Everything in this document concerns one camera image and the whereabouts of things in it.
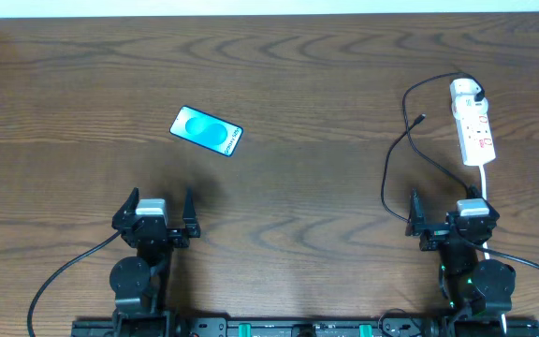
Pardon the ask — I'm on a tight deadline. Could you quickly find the white charger adapter plug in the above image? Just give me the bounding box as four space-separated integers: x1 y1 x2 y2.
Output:
449 78 482 100

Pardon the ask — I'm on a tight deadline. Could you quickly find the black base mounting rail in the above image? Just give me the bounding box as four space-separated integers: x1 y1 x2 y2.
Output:
70 316 539 337

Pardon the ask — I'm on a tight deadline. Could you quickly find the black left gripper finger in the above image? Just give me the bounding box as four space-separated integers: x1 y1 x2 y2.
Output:
115 187 139 220
182 188 197 227

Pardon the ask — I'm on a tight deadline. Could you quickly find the white power strip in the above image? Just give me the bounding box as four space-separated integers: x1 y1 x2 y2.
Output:
451 95 496 167

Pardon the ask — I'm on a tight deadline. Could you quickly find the white power strip cord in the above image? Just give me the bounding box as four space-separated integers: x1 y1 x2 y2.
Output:
478 163 489 201

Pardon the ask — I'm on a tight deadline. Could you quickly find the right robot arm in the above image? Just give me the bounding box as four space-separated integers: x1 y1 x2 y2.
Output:
405 191 516 317

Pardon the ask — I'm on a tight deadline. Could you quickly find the black USB charging cable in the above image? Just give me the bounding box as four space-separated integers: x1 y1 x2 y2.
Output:
380 70 487 223

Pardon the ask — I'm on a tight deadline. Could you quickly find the blue Galaxy smartphone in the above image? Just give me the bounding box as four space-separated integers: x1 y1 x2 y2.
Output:
168 106 244 157

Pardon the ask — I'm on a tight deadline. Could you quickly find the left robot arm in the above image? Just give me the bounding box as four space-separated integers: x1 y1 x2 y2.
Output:
109 188 201 315

